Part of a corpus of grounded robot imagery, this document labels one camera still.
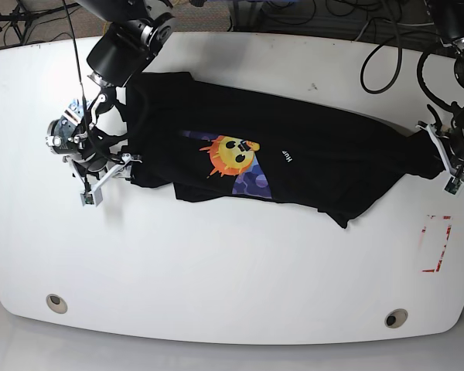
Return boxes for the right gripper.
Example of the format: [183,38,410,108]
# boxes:
[62,153,142,193]

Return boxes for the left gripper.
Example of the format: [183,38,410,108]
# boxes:
[416,121,464,182]

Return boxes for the black graphic T-shirt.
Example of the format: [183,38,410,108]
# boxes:
[125,72,444,227]

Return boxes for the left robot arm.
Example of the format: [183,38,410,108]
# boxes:
[417,1,464,183]

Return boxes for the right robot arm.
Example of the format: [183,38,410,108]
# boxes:
[46,1,176,206]

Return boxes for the red tape rectangle marking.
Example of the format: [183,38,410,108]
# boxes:
[417,215,453,273]

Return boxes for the black tripod stand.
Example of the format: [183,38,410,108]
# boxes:
[0,0,65,46]

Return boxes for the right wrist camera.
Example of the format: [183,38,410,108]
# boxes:
[80,189,103,207]

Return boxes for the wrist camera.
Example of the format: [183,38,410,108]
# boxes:
[80,189,103,207]
[444,176,464,196]

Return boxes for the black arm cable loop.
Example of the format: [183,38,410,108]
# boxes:
[359,22,404,94]
[83,92,131,163]

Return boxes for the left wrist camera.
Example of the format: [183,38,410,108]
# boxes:
[444,176,464,196]

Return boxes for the black arm cable loop left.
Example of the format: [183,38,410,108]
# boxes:
[359,22,404,94]

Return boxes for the left table cable grommet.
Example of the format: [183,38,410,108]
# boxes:
[46,294,68,315]

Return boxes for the table cable grommet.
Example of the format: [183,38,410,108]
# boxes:
[46,294,68,315]
[384,308,408,329]

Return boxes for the right table cable grommet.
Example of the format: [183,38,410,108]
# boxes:
[384,308,408,329]

